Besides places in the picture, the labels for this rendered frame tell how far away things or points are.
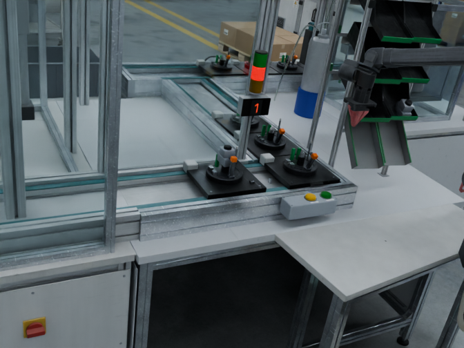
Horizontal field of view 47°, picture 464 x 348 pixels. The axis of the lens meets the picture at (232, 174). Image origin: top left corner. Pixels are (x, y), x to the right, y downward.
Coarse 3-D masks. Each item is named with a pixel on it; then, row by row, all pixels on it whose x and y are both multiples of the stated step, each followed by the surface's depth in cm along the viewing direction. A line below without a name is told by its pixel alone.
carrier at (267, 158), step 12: (264, 156) 218; (288, 156) 226; (300, 156) 213; (276, 168) 213; (288, 168) 212; (300, 168) 212; (312, 168) 214; (324, 168) 219; (288, 180) 205; (300, 180) 207; (312, 180) 208; (324, 180) 210; (336, 180) 212
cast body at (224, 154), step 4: (228, 144) 197; (220, 148) 197; (224, 148) 195; (228, 148) 195; (232, 148) 197; (220, 152) 197; (224, 152) 194; (228, 152) 195; (232, 152) 196; (220, 156) 197; (224, 156) 195; (228, 156) 196; (220, 160) 198; (224, 160) 195; (228, 160) 195; (224, 164) 195; (228, 164) 196
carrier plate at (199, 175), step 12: (204, 168) 205; (240, 168) 209; (192, 180) 199; (204, 180) 196; (204, 192) 190; (216, 192) 190; (228, 192) 191; (240, 192) 193; (252, 192) 196; (264, 192) 198
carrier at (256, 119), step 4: (256, 116) 264; (252, 120) 253; (256, 120) 253; (260, 120) 260; (252, 124) 248; (256, 124) 251; (260, 124) 255; (264, 124) 256; (252, 128) 249; (256, 128) 249; (260, 128) 250; (252, 132) 245; (256, 132) 246; (260, 132) 246
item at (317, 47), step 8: (312, 40) 288; (320, 40) 287; (328, 40) 288; (312, 48) 289; (320, 48) 287; (312, 56) 290; (320, 56) 289; (304, 64) 298; (312, 64) 292; (320, 64) 291; (304, 72) 297; (312, 72) 293; (320, 72) 293; (304, 80) 298; (312, 80) 295; (320, 80) 295; (304, 88) 299; (312, 88) 297
